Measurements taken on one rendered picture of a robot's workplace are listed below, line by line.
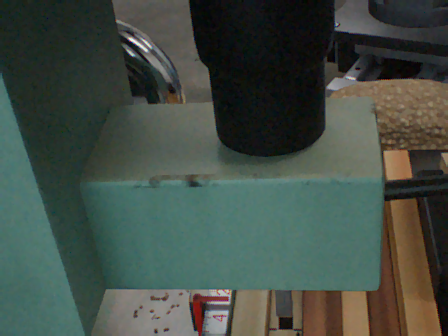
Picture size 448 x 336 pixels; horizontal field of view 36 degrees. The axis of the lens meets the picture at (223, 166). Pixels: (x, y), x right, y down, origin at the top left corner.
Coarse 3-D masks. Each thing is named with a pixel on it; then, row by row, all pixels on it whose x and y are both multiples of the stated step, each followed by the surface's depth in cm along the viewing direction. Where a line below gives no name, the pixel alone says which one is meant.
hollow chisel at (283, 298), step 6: (276, 294) 38; (282, 294) 38; (288, 294) 38; (276, 300) 39; (282, 300) 39; (288, 300) 39; (276, 306) 39; (282, 306) 39; (288, 306) 39; (276, 312) 39; (282, 312) 39; (288, 312) 39
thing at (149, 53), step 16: (128, 32) 44; (128, 48) 44; (144, 48) 44; (160, 48) 45; (128, 64) 44; (144, 64) 44; (160, 64) 45; (144, 80) 45; (160, 80) 45; (176, 80) 46; (144, 96) 46; (160, 96) 45; (176, 96) 46
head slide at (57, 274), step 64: (0, 0) 24; (64, 0) 30; (0, 64) 24; (64, 64) 30; (0, 128) 26; (64, 128) 30; (0, 192) 27; (64, 192) 30; (0, 256) 30; (64, 256) 30; (0, 320) 32; (64, 320) 32
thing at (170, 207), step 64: (128, 128) 35; (192, 128) 34; (128, 192) 31; (192, 192) 31; (256, 192) 31; (320, 192) 30; (128, 256) 34; (192, 256) 33; (256, 256) 33; (320, 256) 32
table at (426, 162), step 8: (408, 152) 59; (416, 152) 59; (424, 152) 59; (432, 152) 59; (440, 152) 59; (416, 160) 58; (424, 160) 58; (432, 160) 58; (416, 168) 58; (424, 168) 57; (432, 168) 57; (416, 176) 57
